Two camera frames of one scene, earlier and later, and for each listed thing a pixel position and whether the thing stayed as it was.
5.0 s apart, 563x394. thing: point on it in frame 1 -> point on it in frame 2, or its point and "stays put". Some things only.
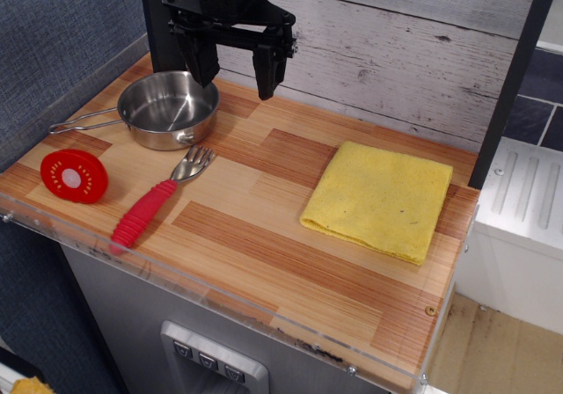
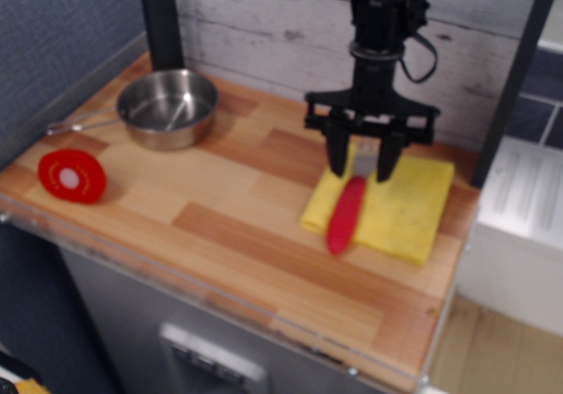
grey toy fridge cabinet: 159,341 stays put
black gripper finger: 198,45 -> 338,135
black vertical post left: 165,52 stays put
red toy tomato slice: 75,175 stays put
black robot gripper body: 231,6 -> 372,101
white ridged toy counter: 513,261 stays put
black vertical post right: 516,79 stays put
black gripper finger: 270,63 -> 391,147
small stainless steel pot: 164,111 stays put
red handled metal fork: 142,213 -> 364,149
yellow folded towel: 390,201 stays put
